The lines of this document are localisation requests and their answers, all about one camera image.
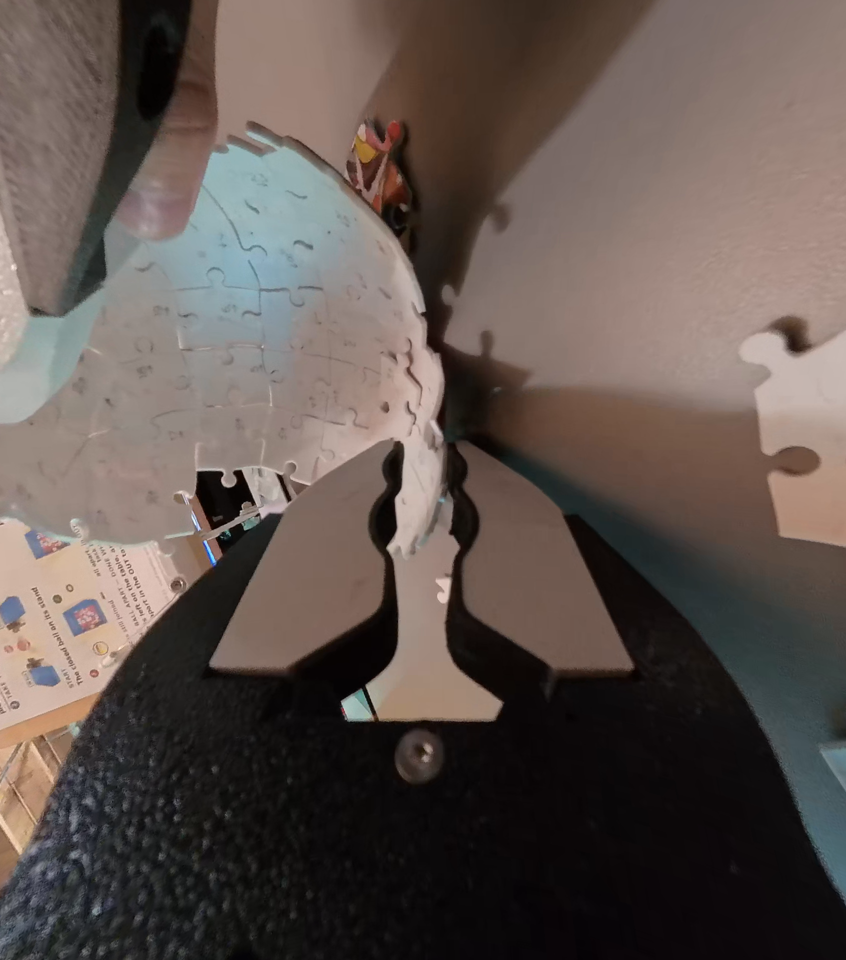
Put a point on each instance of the wooden board with instruction sheet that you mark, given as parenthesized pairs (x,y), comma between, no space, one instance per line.
(18,600)

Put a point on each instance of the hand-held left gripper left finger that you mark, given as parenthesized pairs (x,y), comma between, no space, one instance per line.
(303,577)

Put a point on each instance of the person's right hand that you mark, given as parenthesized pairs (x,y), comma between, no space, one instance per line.
(175,172)

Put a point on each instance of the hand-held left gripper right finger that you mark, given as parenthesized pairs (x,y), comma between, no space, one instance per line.
(528,585)

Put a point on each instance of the colourful orange puzzle piece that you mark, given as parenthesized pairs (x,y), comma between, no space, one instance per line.
(378,172)

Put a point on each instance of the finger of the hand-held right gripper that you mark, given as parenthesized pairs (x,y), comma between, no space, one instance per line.
(55,352)
(40,150)

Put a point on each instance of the partly built puzzle ball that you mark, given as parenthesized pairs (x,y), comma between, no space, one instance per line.
(280,337)

